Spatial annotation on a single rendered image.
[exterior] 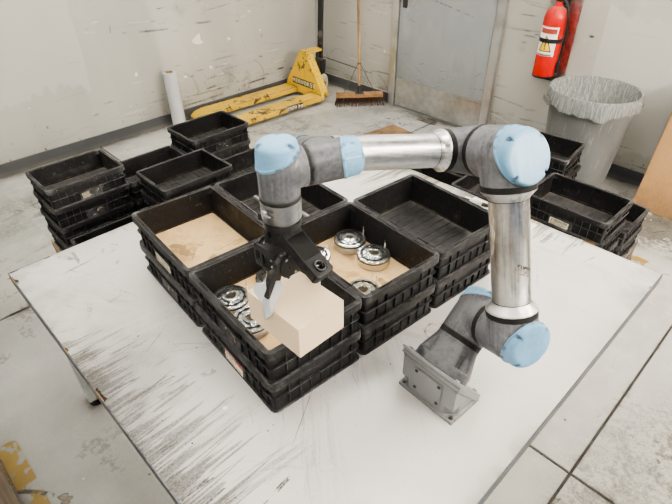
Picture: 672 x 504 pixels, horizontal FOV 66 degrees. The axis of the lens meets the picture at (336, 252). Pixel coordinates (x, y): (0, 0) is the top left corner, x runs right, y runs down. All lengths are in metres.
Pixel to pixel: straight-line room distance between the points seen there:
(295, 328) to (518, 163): 0.54
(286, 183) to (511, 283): 0.55
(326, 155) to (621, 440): 1.86
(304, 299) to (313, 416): 0.42
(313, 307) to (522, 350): 0.48
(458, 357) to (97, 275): 1.25
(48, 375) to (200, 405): 1.37
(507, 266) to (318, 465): 0.63
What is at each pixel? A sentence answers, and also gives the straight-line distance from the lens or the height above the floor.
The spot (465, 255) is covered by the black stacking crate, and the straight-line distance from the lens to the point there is 1.62.
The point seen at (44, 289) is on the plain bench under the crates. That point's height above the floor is 0.70.
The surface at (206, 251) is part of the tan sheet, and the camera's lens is 1.71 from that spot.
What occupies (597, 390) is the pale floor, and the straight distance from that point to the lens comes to 2.57.
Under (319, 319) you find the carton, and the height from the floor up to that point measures 1.11.
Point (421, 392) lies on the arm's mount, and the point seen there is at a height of 0.73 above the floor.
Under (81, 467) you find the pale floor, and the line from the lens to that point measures 2.32.
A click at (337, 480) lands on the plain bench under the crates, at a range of 1.28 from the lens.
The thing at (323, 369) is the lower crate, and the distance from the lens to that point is 1.38.
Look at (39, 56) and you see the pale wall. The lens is 4.47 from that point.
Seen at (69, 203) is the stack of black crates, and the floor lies 0.49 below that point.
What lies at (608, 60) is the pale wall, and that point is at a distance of 4.13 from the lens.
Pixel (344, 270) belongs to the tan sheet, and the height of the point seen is 0.83.
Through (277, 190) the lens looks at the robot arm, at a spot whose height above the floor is 1.38.
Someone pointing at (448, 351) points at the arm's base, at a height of 0.87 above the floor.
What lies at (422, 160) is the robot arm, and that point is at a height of 1.31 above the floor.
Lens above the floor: 1.81
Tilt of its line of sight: 36 degrees down
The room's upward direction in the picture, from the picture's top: straight up
